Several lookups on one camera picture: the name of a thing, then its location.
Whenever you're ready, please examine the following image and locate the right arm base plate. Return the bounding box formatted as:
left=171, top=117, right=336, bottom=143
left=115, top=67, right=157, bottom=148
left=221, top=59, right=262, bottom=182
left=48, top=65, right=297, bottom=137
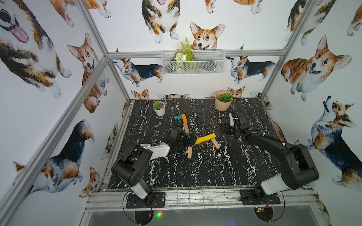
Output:
left=239, top=188, right=281, bottom=205

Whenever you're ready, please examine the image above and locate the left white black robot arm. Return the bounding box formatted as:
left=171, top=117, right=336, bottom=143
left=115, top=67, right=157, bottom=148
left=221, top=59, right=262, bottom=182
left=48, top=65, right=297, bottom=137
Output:
left=111, top=126, right=197, bottom=201

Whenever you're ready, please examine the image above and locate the orange block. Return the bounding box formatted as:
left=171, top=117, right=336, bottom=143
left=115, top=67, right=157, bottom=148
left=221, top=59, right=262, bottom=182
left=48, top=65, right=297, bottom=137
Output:
left=182, top=114, right=188, bottom=124

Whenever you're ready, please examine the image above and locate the small white plant pot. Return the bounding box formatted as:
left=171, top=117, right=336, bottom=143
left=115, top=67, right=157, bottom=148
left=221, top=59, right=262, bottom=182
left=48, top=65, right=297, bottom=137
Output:
left=153, top=101, right=166, bottom=116

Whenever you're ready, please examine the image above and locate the white wire wall basket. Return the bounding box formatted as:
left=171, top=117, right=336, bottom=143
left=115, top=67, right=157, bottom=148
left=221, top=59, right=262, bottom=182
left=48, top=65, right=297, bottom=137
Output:
left=162, top=50, right=226, bottom=75

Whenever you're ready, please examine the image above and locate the yellow block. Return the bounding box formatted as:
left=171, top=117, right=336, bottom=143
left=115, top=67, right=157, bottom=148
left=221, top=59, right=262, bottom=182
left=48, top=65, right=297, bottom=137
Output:
left=195, top=133, right=216, bottom=145

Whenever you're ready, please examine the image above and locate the terracotta plant pot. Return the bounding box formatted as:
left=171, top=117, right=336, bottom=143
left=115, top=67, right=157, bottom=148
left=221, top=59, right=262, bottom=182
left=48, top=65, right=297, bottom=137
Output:
left=215, top=90, right=234, bottom=112

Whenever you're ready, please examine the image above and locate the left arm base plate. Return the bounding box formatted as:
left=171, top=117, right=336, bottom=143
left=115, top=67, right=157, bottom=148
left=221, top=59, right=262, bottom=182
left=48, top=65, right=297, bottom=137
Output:
left=126, top=192, right=166, bottom=209

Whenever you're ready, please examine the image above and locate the aluminium front rail frame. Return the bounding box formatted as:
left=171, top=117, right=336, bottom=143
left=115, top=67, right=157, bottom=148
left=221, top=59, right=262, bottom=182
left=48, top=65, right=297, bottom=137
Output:
left=84, top=188, right=317, bottom=212

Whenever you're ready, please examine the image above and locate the green fern with white flower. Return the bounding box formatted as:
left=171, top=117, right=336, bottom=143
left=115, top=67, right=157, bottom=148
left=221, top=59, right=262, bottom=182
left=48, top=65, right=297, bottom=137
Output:
left=173, top=38, right=195, bottom=73

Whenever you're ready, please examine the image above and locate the short teal block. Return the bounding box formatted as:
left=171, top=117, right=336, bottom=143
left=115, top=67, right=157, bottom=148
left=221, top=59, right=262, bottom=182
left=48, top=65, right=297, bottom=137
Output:
left=174, top=115, right=183, bottom=120

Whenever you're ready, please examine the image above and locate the natural wood block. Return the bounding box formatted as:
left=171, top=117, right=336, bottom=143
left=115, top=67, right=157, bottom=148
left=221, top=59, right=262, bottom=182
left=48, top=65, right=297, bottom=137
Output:
left=183, top=123, right=190, bottom=134
left=211, top=138, right=221, bottom=149
left=187, top=147, right=192, bottom=159

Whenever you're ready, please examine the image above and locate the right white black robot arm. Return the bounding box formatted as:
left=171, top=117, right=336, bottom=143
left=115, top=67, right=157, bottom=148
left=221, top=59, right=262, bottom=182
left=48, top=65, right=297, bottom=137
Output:
left=222, top=111, right=320, bottom=201

